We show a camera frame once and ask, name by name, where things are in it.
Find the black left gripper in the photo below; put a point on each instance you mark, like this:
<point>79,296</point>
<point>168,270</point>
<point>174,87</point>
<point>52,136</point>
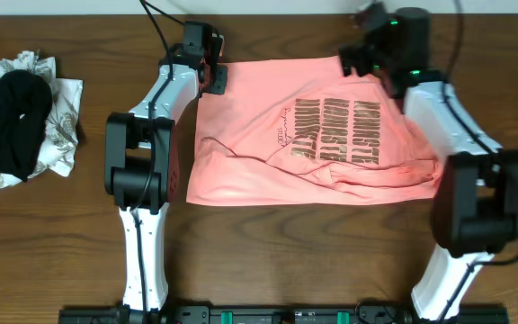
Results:
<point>217,78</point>

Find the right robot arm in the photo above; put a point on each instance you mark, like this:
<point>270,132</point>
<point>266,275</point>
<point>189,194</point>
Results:
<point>475,209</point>

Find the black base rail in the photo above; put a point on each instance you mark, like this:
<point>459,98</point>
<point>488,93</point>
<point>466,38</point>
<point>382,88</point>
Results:
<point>286,315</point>

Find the pink printed t-shirt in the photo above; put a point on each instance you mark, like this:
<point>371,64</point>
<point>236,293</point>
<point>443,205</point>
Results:
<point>294,131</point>

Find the white floral patterned cloth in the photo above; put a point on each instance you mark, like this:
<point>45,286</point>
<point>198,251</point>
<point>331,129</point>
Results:
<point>57,151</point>

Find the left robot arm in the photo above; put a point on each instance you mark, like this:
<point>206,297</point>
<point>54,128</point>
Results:
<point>141,166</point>

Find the black garment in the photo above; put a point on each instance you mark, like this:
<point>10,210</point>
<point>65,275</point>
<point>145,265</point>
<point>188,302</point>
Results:
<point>25,104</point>

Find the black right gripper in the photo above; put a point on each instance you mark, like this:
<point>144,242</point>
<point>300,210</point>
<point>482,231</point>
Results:
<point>355,60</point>

